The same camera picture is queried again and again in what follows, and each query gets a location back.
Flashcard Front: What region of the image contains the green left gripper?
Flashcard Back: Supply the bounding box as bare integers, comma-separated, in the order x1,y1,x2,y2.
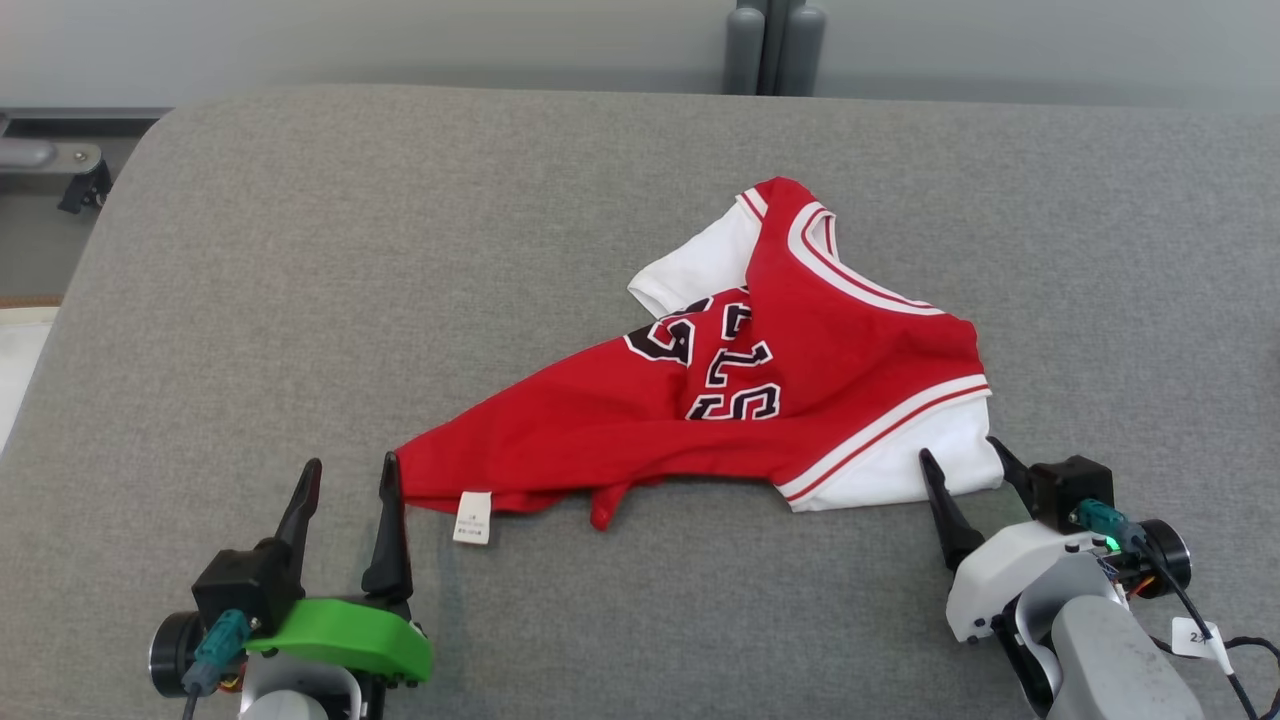
244,451,435,690

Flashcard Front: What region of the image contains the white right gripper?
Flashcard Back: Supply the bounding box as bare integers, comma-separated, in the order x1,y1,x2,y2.
918,435,1103,644

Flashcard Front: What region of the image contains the red basketball jersey with number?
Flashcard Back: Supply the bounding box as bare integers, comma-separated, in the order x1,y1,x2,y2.
393,176,1005,546

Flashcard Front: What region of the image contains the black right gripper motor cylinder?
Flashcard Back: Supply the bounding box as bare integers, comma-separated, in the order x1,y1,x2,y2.
1105,517,1194,601

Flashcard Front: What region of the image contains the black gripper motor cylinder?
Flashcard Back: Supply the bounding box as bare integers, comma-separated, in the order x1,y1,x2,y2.
1105,517,1194,601
148,610,209,699

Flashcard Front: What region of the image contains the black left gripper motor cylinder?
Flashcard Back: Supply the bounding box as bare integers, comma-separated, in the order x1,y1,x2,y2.
148,610,209,699

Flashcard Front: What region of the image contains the black caster wheel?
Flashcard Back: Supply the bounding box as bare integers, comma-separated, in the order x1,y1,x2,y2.
56,160,114,215

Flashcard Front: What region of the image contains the grey metal stand foot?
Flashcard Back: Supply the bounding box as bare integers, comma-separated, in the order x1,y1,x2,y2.
0,137,105,174

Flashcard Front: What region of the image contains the right cable with teal plug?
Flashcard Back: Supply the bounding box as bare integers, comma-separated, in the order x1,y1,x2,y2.
1072,498,1263,720

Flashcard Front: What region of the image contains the cable with teal plug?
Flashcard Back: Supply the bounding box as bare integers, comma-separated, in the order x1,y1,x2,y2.
1072,498,1263,720
180,609,252,720

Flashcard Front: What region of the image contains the left cable with teal plug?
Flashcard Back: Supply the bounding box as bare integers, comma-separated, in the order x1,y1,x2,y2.
180,609,252,720

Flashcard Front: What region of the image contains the white cable tag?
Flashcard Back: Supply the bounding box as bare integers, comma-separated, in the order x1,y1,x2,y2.
1170,616,1234,675

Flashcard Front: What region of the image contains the thin black loose cable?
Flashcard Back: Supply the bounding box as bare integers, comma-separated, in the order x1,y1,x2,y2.
1148,634,1280,696

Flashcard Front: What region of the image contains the grey vertical frame post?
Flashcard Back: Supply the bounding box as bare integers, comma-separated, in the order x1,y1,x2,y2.
723,0,828,98

